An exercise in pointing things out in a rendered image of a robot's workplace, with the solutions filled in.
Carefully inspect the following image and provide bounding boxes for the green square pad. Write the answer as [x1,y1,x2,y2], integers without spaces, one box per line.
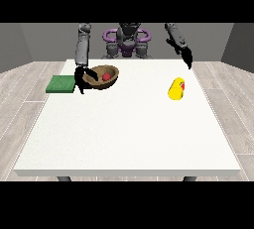
[45,74,77,94]

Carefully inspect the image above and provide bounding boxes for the grey robot trunk purple rings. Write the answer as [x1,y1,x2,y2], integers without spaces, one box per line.
[101,23,153,60]

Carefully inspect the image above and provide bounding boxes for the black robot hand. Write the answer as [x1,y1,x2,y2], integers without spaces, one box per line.
[73,64,99,95]
[166,39,193,70]

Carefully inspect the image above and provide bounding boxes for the brown wooden bowl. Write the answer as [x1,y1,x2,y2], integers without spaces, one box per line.
[81,64,120,91]

